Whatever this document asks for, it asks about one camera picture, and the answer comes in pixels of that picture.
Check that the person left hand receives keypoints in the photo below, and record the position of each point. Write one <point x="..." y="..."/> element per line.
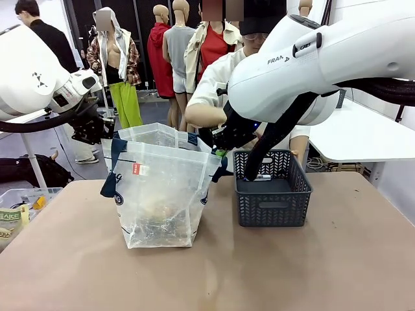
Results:
<point x="294" y="153"/>

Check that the mannequin grey tank top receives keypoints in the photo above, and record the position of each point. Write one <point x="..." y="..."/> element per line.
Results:
<point x="178" y="55"/>

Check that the black cap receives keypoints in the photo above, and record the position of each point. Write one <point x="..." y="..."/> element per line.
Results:
<point x="259" y="19"/>

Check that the person left forearm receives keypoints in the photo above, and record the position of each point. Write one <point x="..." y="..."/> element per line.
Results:
<point x="303" y="149"/>

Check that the small yellow box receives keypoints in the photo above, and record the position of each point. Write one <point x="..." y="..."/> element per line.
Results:
<point x="39" y="202"/>

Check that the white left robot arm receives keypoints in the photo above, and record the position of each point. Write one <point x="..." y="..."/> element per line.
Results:
<point x="22" y="71"/>

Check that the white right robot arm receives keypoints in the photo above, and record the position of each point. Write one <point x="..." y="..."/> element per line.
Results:
<point x="291" y="81"/>

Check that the dark grey plastic basket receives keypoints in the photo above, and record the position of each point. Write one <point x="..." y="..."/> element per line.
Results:
<point x="275" y="204"/>

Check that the mannequin plaid shirt green trousers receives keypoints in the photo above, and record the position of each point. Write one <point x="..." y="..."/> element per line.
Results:
<point x="124" y="97"/>

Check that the clear glasses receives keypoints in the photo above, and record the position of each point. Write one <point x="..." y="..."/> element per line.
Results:
<point x="253" y="36"/>

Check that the black bag on floor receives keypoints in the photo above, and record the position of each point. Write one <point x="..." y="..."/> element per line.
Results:
<point x="48" y="171"/>

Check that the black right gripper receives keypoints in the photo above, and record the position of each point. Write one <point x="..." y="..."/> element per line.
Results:
<point x="238" y="133"/>

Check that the groceries inside bag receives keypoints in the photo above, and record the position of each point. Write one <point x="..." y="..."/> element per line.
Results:
<point x="162" y="217"/>

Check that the green beige snack package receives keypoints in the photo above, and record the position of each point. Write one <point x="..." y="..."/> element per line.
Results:
<point x="11" y="223"/>

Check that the person right forearm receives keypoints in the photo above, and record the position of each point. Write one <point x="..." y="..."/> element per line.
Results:
<point x="204" y="115"/>

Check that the mannequin red hoodie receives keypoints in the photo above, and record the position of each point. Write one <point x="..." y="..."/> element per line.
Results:
<point x="160" y="58"/>

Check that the mannequin beige coat red top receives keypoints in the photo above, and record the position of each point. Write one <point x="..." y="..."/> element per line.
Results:
<point x="210" y="45"/>

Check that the large white table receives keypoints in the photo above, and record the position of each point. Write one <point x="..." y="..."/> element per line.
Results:
<point x="356" y="136"/>

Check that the small white tube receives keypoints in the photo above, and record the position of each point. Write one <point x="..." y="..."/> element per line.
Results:
<point x="263" y="177"/>

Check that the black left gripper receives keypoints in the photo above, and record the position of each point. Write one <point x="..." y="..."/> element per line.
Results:
<point x="89" y="129"/>

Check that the small grey perforated container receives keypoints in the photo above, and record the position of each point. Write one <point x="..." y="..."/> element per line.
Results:
<point x="340" y="98"/>

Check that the person white shirt torso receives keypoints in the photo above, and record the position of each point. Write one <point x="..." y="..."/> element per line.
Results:
<point x="214" y="81"/>

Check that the white side table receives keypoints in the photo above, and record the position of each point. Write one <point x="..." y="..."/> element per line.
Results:
<point x="29" y="152"/>

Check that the bystander in black top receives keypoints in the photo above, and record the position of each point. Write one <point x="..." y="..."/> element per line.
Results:
<point x="48" y="39"/>

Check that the clear plastic storage bin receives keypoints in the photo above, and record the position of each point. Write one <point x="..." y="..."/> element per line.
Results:
<point x="19" y="196"/>

